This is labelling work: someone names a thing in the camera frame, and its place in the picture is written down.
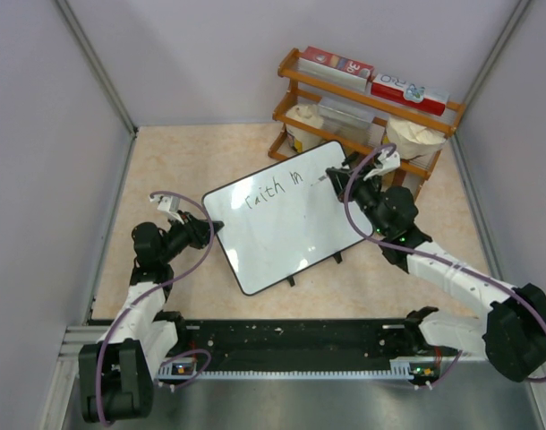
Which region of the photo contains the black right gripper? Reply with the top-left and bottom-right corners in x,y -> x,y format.
328,163 -> 389,237

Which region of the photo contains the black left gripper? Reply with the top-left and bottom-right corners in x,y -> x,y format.
158,210 -> 223,263

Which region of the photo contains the black white marker pen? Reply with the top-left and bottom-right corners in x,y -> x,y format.
311,176 -> 328,186

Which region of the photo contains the white whiteboard black frame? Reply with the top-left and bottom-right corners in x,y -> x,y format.
202,141 -> 373,296

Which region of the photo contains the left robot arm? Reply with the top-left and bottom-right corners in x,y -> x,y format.
78,211 -> 224,426

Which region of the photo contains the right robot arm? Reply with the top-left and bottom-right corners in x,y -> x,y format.
326,168 -> 546,383

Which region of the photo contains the white paper bag left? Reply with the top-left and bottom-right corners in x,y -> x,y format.
285,103 -> 324,153

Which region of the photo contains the white paper bag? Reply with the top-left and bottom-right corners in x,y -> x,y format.
381,116 -> 446,160
285,103 -> 324,153

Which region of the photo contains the clear plastic box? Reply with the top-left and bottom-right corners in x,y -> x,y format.
317,98 -> 375,139

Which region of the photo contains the orange wooden shelf rack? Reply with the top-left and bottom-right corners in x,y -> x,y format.
267,47 -> 466,216

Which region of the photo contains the white paper bag right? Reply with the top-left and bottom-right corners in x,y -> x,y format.
381,116 -> 446,160

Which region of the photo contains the red white box left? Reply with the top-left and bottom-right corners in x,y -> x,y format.
297,46 -> 374,92

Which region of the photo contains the red white box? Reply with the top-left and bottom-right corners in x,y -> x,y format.
297,46 -> 374,92
371,73 -> 449,116

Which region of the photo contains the red white box right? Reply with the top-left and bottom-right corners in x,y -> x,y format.
371,73 -> 449,116

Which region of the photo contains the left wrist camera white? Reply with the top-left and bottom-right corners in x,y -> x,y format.
149,193 -> 181,217

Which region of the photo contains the grey cable duct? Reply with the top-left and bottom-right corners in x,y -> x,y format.
156,358 -> 439,383

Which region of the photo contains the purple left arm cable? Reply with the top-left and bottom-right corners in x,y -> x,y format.
96,191 -> 217,426

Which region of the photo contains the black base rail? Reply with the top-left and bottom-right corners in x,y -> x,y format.
154,312 -> 456,371

